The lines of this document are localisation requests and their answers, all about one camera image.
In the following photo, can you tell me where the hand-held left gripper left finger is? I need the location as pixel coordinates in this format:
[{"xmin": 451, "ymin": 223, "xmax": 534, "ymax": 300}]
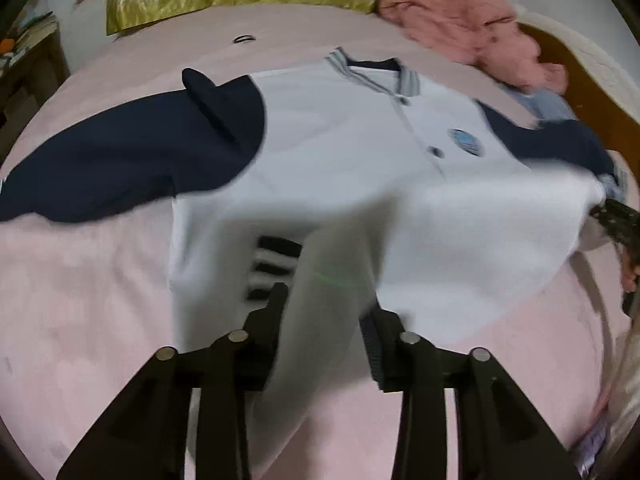
[{"xmin": 55, "ymin": 282, "xmax": 291, "ymax": 480}]

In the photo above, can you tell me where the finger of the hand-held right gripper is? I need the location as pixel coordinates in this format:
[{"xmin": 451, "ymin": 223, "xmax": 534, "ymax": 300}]
[{"xmin": 590, "ymin": 198, "xmax": 640, "ymax": 247}]

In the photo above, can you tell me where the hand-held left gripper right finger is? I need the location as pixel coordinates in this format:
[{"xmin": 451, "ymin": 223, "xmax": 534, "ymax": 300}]
[{"xmin": 359, "ymin": 307, "xmax": 583, "ymax": 480}]

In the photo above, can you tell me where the white and navy polo shirt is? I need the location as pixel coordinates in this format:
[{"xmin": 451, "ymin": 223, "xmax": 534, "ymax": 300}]
[{"xmin": 0, "ymin": 47, "xmax": 626, "ymax": 476}]

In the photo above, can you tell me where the person's right hand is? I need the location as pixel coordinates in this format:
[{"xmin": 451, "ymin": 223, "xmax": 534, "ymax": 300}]
[{"xmin": 620, "ymin": 246, "xmax": 640, "ymax": 293}]

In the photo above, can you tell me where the blue denim garment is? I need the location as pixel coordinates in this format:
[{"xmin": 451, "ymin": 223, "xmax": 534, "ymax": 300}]
[{"xmin": 500, "ymin": 82, "xmax": 581, "ymax": 126}]

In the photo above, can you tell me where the wooden headboard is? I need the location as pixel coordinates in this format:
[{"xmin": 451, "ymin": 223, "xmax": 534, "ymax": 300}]
[{"xmin": 520, "ymin": 22, "xmax": 640, "ymax": 128}]

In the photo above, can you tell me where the cream fluffy blanket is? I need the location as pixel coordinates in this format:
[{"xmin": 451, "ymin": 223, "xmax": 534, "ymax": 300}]
[{"xmin": 512, "ymin": 4, "xmax": 640, "ymax": 111}]

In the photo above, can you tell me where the pink fluffy garment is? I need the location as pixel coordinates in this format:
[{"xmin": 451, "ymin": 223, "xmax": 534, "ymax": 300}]
[{"xmin": 377, "ymin": 0, "xmax": 568, "ymax": 96}]

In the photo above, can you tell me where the wooden desk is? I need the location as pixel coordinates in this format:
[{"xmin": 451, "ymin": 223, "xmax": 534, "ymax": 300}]
[{"xmin": 0, "ymin": 12, "xmax": 71, "ymax": 156}]

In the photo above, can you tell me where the clutter pile on desk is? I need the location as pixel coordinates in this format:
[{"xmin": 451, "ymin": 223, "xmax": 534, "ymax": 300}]
[{"xmin": 0, "ymin": 10, "xmax": 58, "ymax": 63}]

